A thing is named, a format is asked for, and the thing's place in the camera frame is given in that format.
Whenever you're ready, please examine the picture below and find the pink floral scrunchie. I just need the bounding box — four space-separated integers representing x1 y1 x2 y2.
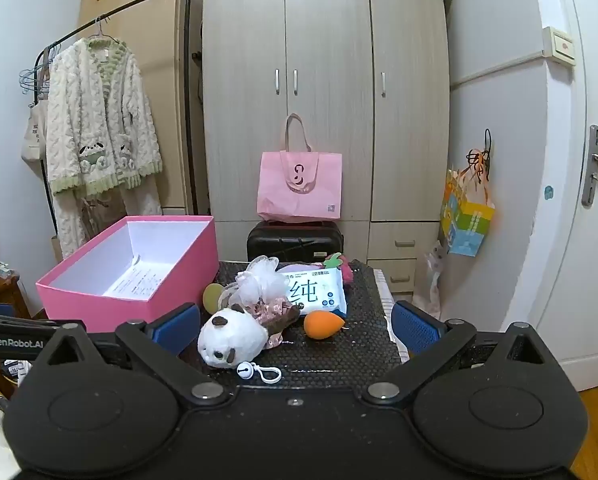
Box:
246 296 301 350

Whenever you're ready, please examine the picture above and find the white panda plush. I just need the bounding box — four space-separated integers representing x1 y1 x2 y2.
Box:
197 304 271 371

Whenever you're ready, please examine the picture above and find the beige light switch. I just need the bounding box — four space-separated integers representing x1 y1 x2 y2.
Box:
542 26 577 66

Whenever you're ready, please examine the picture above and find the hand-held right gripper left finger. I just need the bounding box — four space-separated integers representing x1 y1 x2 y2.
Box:
29 302 235 407

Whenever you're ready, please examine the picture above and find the pink tote bag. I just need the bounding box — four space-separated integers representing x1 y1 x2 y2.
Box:
257 113 344 224

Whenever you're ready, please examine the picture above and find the grey wooden wardrobe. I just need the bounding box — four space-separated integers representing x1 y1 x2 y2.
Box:
200 0 452 301

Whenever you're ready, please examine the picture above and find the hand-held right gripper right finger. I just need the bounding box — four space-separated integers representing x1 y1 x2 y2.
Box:
361 300 567 406

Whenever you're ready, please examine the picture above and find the printed paper sheet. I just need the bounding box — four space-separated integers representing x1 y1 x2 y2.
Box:
102 255 166 301

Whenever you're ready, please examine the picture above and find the green round powder puff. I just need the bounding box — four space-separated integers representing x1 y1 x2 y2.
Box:
203 283 226 313

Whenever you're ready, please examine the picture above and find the black metal clothes rack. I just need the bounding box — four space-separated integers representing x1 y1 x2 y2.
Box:
34 0 200 216

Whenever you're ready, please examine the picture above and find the wet wipes pack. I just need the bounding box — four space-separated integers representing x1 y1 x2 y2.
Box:
276 266 348 318

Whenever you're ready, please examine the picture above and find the wire clothes hanger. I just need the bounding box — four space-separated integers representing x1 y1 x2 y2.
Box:
19 46 62 98

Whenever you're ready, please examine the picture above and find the orange makeup sponge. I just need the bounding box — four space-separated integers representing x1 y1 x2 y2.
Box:
304 310 346 340

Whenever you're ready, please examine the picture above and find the light wooden cabinet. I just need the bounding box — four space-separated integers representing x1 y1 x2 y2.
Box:
79 0 210 216

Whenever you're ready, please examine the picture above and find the canvas tote bag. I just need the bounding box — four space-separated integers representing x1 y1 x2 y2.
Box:
20 100 50 163

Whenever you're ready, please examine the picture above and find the colourful gift bag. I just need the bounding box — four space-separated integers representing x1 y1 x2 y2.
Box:
439 147 496 258

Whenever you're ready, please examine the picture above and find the magenta fluffy toy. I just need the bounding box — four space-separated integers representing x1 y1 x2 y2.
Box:
340 256 361 285

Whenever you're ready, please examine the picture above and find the white plastic bag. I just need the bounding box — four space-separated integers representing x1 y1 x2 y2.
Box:
425 240 450 306

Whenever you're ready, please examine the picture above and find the pink storage box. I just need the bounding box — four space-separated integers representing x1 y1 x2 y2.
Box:
35 215 221 335

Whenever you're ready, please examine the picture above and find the white door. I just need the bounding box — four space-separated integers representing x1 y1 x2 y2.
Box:
499 0 598 393

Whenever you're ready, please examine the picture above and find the white fluffy robe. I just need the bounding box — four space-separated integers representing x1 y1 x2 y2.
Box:
45 37 164 261

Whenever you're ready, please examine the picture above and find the black suitcase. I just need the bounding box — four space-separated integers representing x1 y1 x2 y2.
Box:
246 219 345 263

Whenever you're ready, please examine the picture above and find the black honeycomb mat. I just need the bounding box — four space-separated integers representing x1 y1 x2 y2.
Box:
179 260 410 391

